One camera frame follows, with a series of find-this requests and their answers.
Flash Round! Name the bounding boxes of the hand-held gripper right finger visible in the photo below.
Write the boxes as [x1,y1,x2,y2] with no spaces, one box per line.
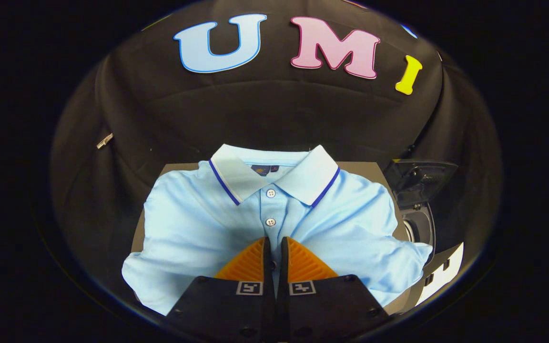
[274,236,392,343]

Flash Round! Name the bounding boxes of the light blue polo shirt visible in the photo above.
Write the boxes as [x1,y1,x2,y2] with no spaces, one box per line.
[121,144,433,316]

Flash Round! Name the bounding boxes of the black backdrop cloth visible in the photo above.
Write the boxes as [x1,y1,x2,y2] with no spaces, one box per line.
[51,0,501,291]

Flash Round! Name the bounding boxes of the dark glass washing machine lid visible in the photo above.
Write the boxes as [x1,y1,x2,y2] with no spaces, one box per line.
[384,160,459,209]

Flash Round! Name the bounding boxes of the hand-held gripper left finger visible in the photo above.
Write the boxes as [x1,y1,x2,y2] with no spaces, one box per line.
[166,237,275,343]

